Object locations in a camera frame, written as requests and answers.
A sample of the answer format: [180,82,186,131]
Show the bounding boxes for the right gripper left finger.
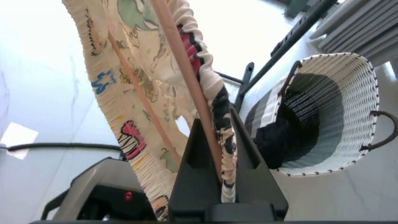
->
[169,118,223,222]

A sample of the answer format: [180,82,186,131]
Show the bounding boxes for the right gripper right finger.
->
[205,106,289,222]

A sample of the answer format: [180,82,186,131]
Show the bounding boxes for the black garment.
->
[253,102,321,170]

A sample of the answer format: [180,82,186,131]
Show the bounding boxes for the cream printed shorts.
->
[61,0,238,222]

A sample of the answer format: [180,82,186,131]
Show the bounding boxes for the pink clothes hanger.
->
[107,0,223,184]

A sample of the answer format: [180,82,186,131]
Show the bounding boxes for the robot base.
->
[40,157,158,222]

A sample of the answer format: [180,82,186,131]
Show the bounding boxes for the white laundry basket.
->
[239,52,398,177]

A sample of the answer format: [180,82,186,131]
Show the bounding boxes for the black clothes rack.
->
[214,0,338,113]

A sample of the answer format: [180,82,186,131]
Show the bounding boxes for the grey curtain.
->
[309,0,398,68]

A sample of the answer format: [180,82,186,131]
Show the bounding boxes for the black cable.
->
[0,142,127,161]

